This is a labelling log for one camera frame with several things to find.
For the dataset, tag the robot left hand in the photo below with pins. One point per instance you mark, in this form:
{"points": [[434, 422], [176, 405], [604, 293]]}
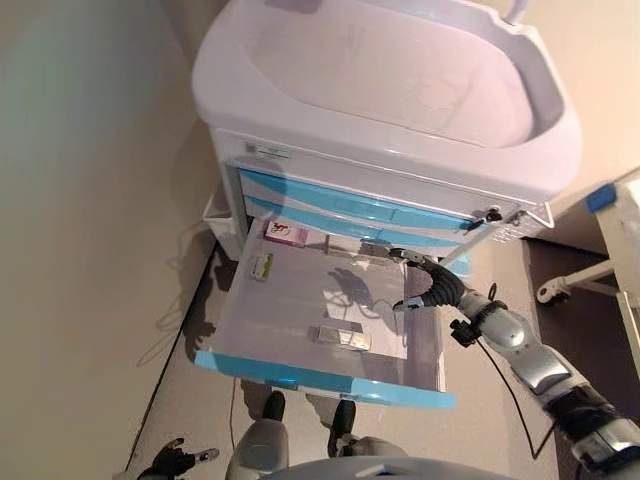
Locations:
{"points": [[172, 462]]}

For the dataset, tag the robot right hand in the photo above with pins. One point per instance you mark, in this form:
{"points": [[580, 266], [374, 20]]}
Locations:
{"points": [[445, 290]]}

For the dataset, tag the white blue medicine box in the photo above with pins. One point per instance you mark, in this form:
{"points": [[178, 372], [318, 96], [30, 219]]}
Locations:
{"points": [[345, 340]]}

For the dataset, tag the blue white cart drawer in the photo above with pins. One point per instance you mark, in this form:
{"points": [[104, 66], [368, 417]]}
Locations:
{"points": [[300, 310], [350, 200], [400, 231]]}

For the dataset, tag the robot right silver arm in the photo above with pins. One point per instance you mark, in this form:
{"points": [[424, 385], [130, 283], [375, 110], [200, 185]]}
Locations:
{"points": [[540, 360]]}

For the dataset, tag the pink white medicine box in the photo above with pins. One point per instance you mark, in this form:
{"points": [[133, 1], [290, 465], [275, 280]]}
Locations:
{"points": [[285, 232]]}

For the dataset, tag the green white medicine box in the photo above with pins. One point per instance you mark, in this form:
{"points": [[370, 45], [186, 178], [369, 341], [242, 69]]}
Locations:
{"points": [[262, 267]]}

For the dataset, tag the blue lidded waste bin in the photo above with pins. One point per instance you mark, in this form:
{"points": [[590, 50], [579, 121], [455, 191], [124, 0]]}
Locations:
{"points": [[459, 266]]}

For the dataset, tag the black floor edge strip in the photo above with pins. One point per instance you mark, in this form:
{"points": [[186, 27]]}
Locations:
{"points": [[143, 425]]}

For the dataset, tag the black cart key bunch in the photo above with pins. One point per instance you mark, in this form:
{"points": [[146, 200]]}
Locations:
{"points": [[492, 214]]}

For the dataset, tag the white perforated side basket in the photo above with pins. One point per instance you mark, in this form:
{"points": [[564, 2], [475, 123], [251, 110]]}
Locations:
{"points": [[525, 227]]}

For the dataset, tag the metal cart latch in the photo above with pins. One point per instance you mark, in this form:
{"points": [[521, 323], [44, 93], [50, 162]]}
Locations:
{"points": [[517, 217]]}

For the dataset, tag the robot left black foot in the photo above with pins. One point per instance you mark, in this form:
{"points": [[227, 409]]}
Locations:
{"points": [[274, 406]]}

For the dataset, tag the robot black foot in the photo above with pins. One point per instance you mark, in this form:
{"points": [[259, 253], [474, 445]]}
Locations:
{"points": [[274, 406], [342, 417]]}

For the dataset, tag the robot right black foot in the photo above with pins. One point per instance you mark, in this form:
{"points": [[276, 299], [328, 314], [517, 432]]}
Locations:
{"points": [[342, 417]]}

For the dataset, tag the blue tape piece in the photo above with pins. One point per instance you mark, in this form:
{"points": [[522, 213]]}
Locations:
{"points": [[602, 197]]}

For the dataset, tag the robot grey torso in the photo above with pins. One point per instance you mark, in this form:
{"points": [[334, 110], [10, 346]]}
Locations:
{"points": [[400, 470]]}

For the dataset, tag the white medical cart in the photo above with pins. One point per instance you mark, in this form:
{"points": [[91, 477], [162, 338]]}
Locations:
{"points": [[375, 90]]}

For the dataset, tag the cart label sticker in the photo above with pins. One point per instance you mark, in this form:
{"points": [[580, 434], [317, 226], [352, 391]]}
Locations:
{"points": [[267, 151]]}

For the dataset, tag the white cart side bin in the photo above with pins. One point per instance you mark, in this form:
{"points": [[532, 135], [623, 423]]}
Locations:
{"points": [[222, 225]]}

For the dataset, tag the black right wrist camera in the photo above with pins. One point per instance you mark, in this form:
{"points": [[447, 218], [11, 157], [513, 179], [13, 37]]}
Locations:
{"points": [[464, 332]]}

